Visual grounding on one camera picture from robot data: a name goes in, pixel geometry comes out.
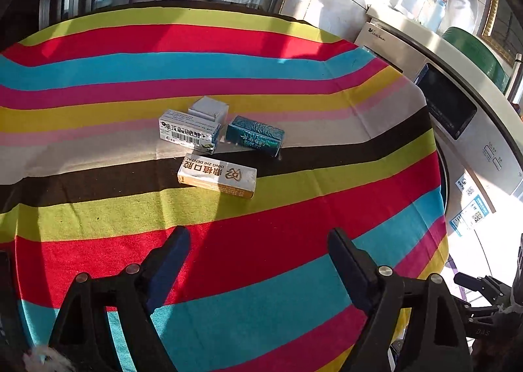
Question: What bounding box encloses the white washing machine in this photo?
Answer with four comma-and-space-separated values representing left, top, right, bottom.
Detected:
355, 7, 522, 281

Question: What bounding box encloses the white orange long box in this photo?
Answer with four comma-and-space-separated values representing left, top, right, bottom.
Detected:
177, 154, 257, 199

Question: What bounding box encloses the white green barcode box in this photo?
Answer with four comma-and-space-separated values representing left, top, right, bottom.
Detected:
159, 110, 221, 154

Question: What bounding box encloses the small white cube box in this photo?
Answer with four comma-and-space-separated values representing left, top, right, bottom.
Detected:
188, 97, 229, 125

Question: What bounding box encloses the teal patterned box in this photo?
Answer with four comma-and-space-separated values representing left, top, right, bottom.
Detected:
225, 116, 285, 158

